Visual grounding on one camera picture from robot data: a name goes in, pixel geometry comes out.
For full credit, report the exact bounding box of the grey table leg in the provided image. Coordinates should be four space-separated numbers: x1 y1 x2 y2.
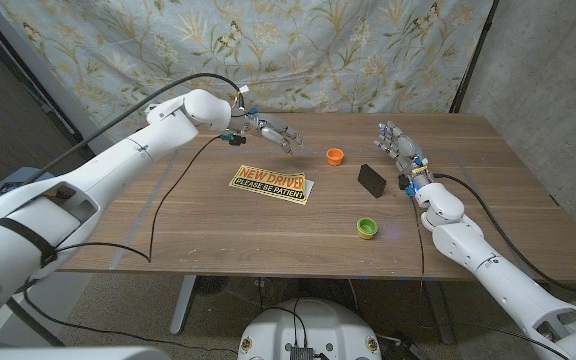
425 279 457 345

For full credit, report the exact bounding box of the black backdrop pole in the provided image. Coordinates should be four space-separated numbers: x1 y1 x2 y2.
448 0 498 114

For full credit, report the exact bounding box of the yellow new driver bumper sticker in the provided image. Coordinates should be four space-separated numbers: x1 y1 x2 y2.
228 164 308 206

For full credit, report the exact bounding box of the floral backdrop cloth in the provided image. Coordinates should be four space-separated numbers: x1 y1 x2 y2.
0 0 494 146

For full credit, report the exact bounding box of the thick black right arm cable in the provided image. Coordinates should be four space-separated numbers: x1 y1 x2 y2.
432 172 576 295

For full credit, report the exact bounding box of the black block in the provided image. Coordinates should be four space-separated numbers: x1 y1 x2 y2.
357 163 388 199

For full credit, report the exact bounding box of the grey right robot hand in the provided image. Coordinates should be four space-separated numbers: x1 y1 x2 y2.
373 119 430 180

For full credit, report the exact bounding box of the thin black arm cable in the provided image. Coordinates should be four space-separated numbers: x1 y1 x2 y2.
410 194 427 306
21 133 239 354

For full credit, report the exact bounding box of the white table leg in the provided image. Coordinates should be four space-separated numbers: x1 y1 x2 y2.
169 275 198 335

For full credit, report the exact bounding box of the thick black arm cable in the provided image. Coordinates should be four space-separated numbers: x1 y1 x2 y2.
0 72 243 194
432 172 576 295

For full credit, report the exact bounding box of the black torso cable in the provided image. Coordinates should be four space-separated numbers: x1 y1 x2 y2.
262 298 309 349

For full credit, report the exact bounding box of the small green cup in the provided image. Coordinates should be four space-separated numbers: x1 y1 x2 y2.
356 217 379 241

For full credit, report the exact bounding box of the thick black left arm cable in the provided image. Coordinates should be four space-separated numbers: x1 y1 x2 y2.
0 72 243 194

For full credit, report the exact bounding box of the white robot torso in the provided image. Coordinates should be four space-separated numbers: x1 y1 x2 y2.
237 298 383 360

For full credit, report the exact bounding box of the short grey tape strip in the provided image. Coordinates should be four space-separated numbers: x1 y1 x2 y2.
109 149 179 271

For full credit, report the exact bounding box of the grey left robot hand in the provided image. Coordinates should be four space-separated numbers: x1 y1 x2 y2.
229 112 305 156

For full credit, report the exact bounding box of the grey backdrop frame post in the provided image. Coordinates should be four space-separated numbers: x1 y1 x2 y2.
0 0 114 154

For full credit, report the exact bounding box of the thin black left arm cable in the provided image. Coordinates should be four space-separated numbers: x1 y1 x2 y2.
21 133 239 354

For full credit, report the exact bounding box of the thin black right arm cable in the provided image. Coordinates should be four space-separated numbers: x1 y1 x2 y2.
410 194 427 306

